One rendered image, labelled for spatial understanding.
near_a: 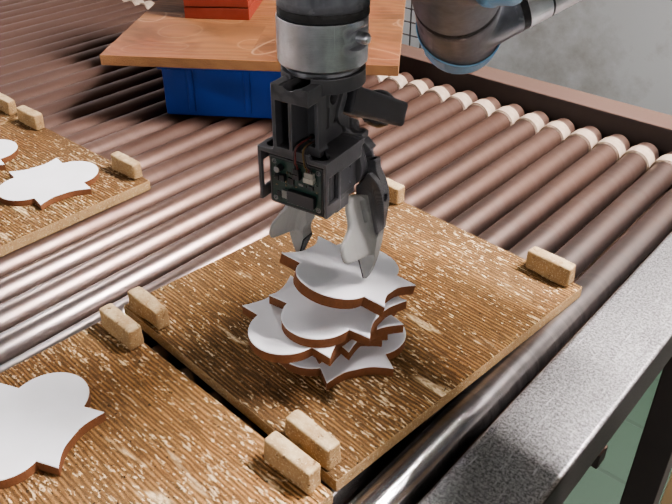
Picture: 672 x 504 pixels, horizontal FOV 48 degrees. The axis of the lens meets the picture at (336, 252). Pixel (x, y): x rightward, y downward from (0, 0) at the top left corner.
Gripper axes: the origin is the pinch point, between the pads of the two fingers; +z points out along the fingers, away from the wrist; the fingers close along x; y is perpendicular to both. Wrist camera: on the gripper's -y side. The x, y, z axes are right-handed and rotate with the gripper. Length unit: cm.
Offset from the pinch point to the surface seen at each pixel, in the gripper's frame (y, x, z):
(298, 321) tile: 7.0, 0.1, 4.1
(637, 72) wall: -281, -22, 74
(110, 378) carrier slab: 17.4, -16.0, 11.3
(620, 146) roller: -68, 13, 13
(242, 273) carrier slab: -4.2, -16.0, 11.3
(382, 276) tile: -1.5, 4.6, 2.2
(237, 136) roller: -38, -43, 13
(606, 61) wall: -283, -36, 73
